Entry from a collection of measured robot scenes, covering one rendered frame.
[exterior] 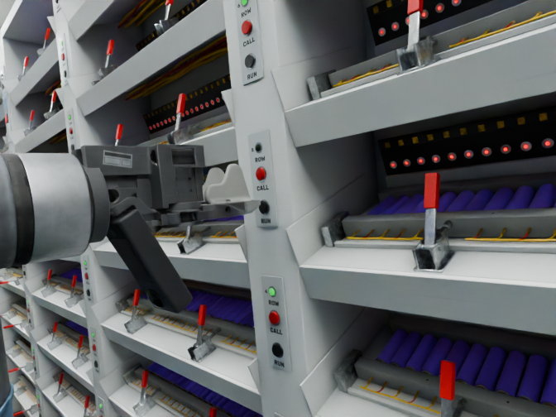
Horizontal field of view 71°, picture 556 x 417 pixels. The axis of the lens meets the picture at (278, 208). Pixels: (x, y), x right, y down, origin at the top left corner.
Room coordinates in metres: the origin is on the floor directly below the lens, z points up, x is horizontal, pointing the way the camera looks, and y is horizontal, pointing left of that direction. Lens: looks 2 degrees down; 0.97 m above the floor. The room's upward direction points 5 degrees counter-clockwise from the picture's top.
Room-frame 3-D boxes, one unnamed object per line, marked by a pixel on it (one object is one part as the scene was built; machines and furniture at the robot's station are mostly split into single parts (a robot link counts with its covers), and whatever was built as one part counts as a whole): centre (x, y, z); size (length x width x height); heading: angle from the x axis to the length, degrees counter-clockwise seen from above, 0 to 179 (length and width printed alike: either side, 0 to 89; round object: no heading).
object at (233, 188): (0.46, 0.05, 0.99); 0.09 x 0.03 x 0.06; 134
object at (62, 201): (0.34, 0.19, 0.98); 0.10 x 0.05 x 0.09; 44
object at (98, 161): (0.39, 0.13, 0.99); 0.12 x 0.08 x 0.09; 134
